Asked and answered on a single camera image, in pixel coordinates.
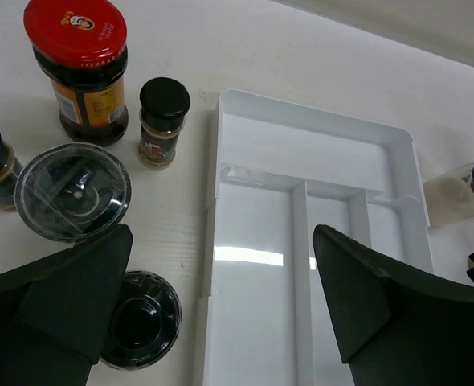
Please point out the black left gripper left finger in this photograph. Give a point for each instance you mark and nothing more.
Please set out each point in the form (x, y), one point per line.
(55, 312)

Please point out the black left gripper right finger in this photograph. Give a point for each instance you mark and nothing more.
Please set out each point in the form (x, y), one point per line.
(394, 324)

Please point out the white powder black cap bottle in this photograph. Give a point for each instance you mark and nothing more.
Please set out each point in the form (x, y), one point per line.
(450, 196)

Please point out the black knob cap bottle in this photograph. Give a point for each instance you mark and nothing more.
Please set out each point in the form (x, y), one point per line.
(145, 323)

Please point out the clear lid pepper grinder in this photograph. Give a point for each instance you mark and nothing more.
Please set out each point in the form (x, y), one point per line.
(73, 192)

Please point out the white plastic organizer tray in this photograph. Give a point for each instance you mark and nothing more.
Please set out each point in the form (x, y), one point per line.
(276, 171)

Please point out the small black lid spice bottle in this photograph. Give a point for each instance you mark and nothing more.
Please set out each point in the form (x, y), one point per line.
(165, 103)

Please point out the red lid chili sauce jar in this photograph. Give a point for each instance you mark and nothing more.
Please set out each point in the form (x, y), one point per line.
(82, 47)

